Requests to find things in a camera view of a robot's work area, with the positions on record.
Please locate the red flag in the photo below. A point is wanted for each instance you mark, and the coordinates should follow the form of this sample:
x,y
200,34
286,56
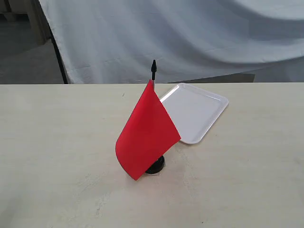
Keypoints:
x,y
148,134

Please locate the black round flag base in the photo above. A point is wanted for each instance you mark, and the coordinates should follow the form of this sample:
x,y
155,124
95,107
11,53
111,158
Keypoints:
x,y
157,166

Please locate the white plastic tray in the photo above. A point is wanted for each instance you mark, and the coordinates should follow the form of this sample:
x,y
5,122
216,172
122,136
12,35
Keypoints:
x,y
193,110

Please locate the white backdrop cloth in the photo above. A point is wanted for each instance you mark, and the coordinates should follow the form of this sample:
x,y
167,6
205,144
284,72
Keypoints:
x,y
116,41

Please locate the wooden furniture in background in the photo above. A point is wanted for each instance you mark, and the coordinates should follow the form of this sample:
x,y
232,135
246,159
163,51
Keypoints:
x,y
11,9

